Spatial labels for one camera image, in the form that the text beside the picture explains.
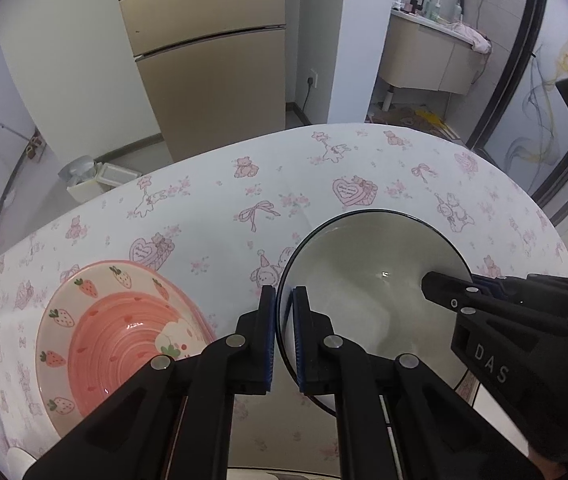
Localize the white bowl black rim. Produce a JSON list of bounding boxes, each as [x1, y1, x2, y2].
[[277, 209, 471, 389]]

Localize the pink strawberry bowl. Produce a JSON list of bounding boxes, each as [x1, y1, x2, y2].
[[36, 260, 214, 437]]

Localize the white Life plate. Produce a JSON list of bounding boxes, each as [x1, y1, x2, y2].
[[226, 468, 337, 480]]

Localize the pink print white tablecloth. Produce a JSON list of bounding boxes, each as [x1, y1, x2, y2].
[[0, 125, 568, 470]]

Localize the beige bathroom vanity cabinet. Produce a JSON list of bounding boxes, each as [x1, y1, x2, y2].
[[378, 11, 489, 96]]

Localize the pink cloth on vanity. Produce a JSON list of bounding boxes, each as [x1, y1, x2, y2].
[[448, 22, 492, 54]]

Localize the white floor bin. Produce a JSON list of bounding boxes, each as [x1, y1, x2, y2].
[[58, 156, 142, 204]]

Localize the small cardboard box floor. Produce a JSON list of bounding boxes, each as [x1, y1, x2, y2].
[[25, 130, 46, 162]]

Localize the gold three-door refrigerator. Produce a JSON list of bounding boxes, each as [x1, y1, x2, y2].
[[119, 0, 286, 162]]

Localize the metal pole leaning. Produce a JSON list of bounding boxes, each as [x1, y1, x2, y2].
[[0, 120, 40, 220]]

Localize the black sliding door frame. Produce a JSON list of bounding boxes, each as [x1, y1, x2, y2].
[[469, 0, 568, 224]]

